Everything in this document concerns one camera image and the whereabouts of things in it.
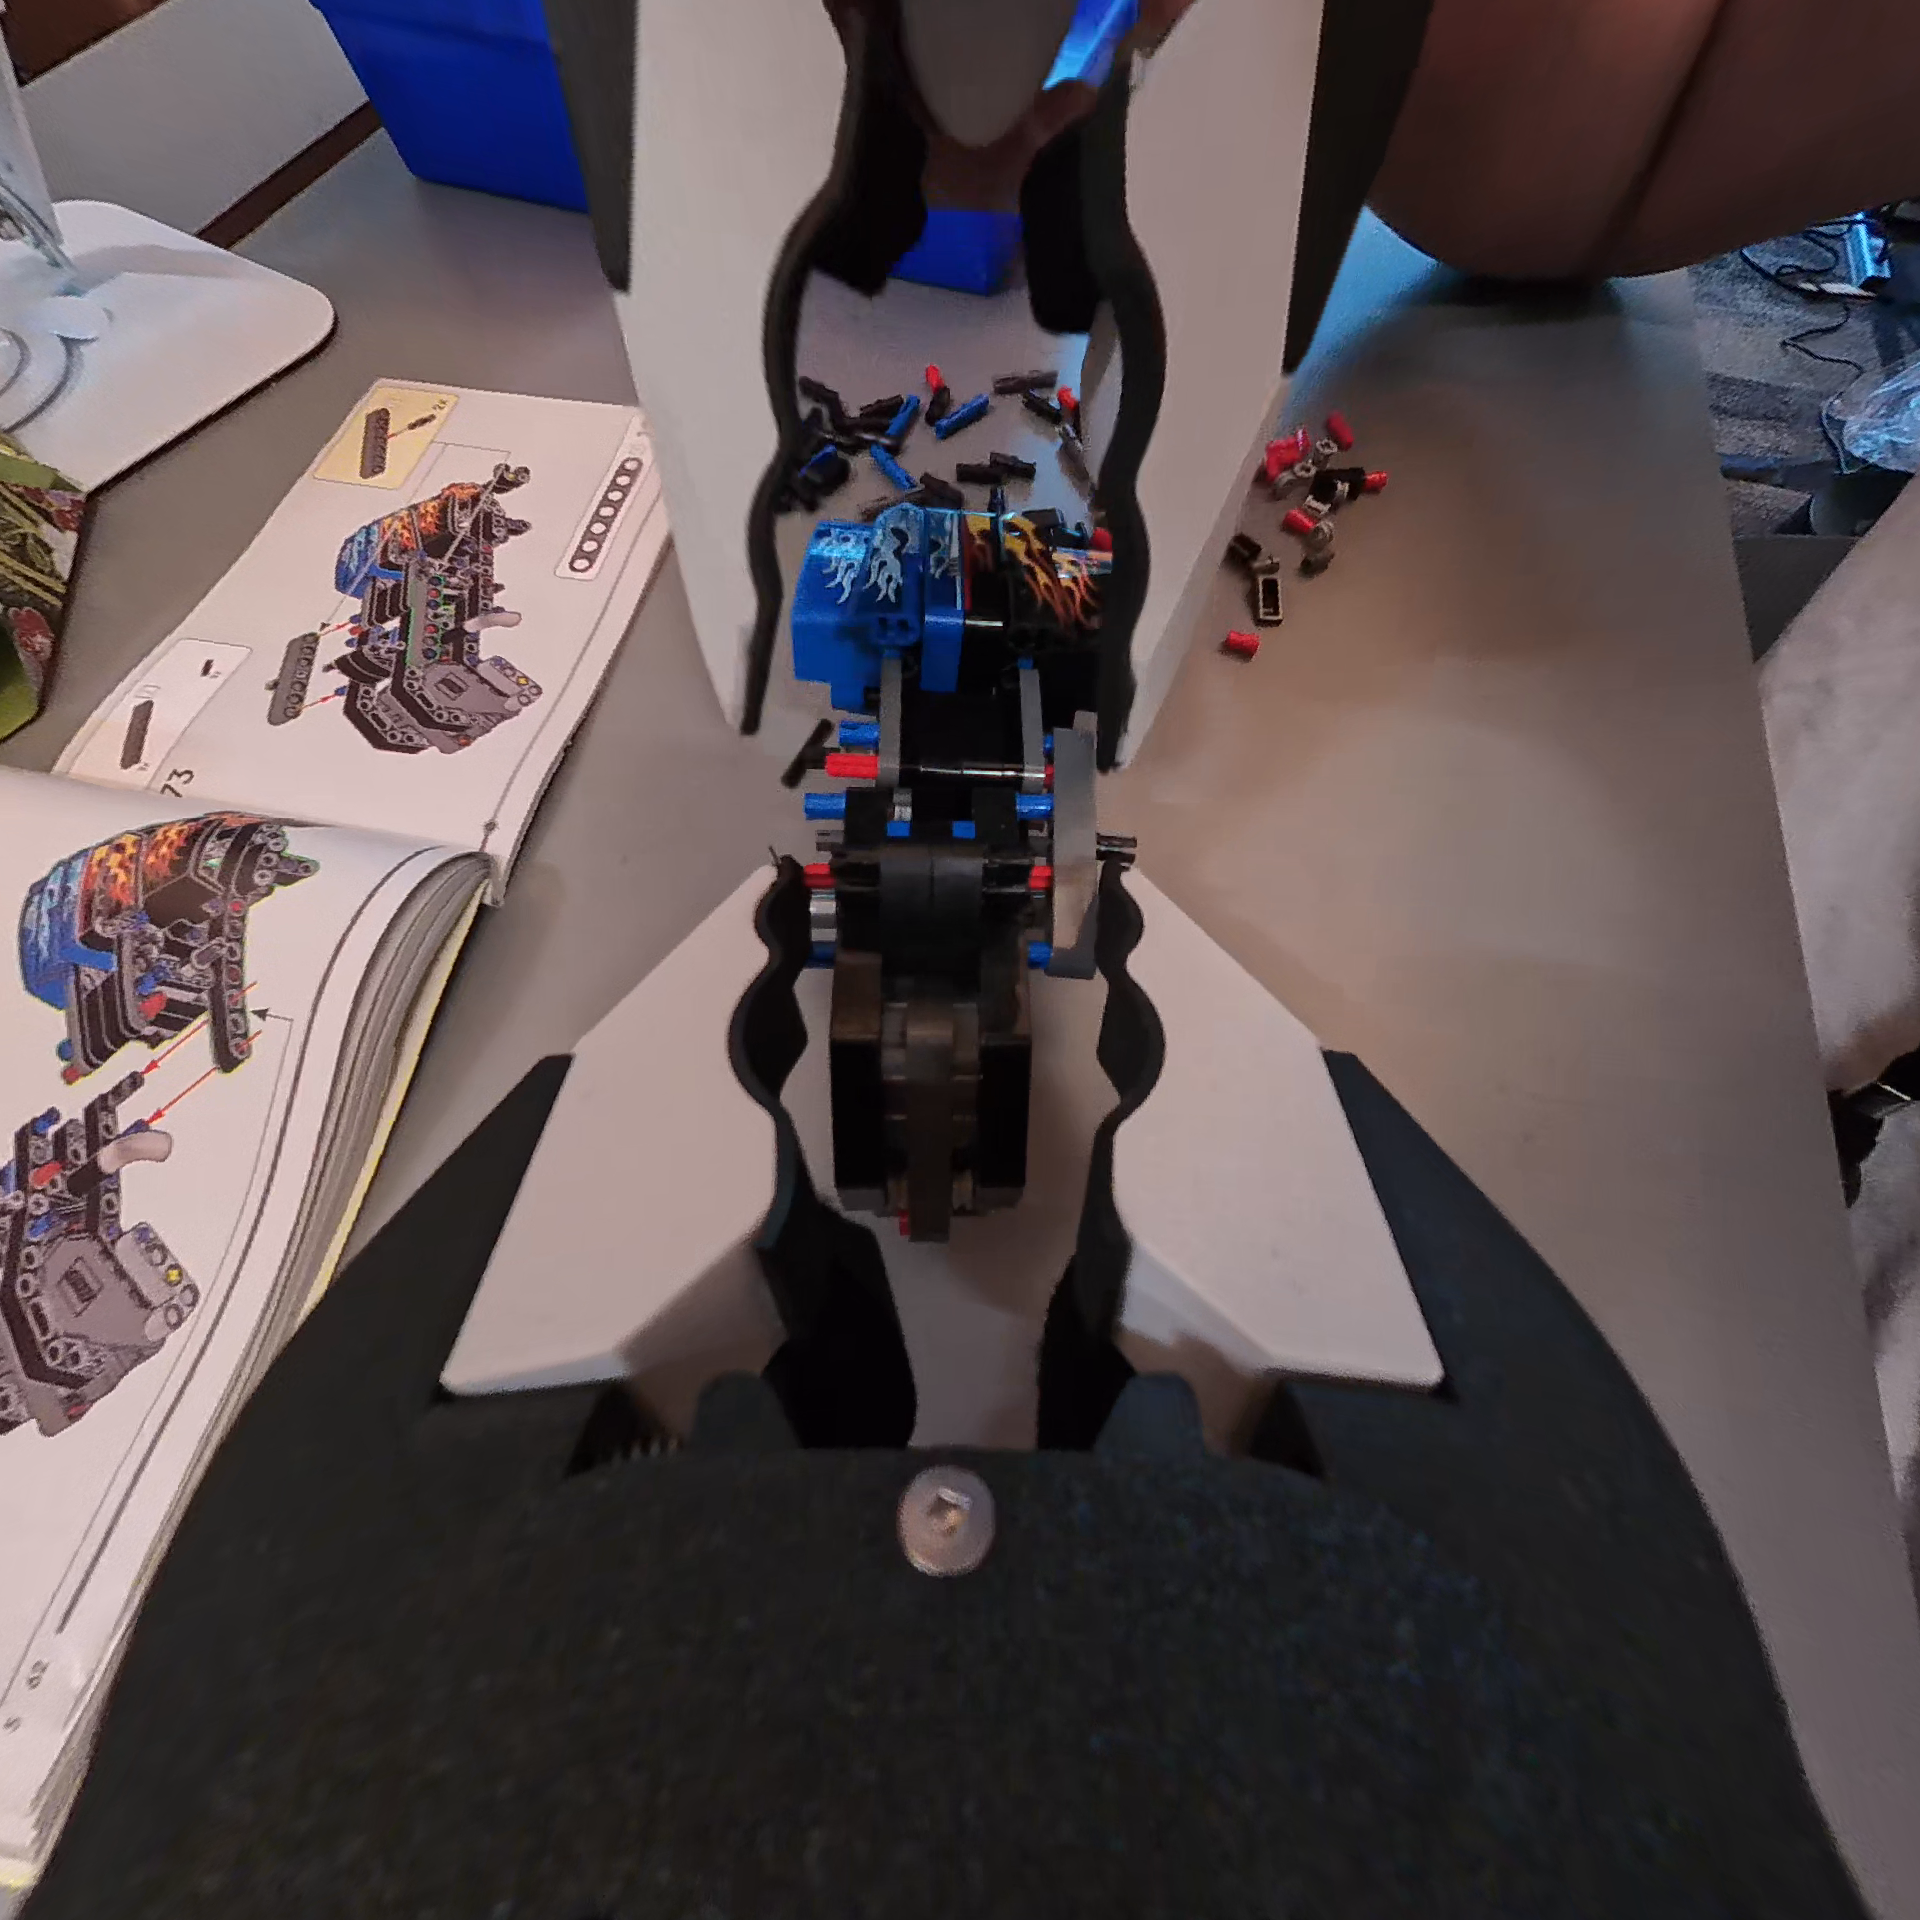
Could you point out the person's right forearm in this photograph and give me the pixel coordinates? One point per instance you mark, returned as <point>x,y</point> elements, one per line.
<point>1575,135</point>

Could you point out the blue black lego vehicle model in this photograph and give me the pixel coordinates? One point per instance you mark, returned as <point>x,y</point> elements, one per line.
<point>931,902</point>

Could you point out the pile of blue black lego pins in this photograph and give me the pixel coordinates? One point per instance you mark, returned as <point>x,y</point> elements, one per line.
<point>902,422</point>

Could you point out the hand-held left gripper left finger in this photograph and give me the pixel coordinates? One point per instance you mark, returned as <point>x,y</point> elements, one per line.
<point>615,1201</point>

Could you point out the clear plastic bag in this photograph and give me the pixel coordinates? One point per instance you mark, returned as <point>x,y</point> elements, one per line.
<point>1883,429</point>

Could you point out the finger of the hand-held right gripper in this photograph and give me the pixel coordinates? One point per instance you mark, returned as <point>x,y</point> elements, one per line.
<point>692,301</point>
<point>1214,301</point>

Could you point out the blue plastic bin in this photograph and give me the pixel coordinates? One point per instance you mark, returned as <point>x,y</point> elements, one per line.
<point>452,91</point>

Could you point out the open lego instruction booklet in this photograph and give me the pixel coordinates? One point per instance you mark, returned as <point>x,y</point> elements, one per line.
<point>149,1500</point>

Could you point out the pile of red grey lego pieces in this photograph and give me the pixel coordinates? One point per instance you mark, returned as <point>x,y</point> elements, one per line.
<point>1287,459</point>

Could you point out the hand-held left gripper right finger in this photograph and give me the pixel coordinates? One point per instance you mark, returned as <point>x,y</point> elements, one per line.
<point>1260,1201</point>

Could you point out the white stand with clear stem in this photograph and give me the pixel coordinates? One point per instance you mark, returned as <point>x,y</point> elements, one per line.
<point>196,330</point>

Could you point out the green patterned folded paper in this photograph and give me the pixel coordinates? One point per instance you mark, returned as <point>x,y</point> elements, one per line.
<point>31,601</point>

